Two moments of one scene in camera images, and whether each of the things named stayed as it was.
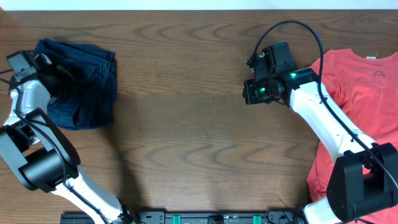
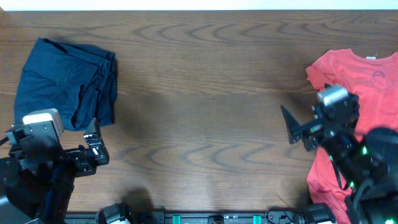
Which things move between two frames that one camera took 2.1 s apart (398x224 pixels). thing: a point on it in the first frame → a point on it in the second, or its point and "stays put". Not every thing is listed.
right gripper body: x=260 y=92 → x=315 y=132
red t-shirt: x=367 y=88 stays put
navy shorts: x=92 y=104 stays put
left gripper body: x=63 y=83 → x=73 y=159
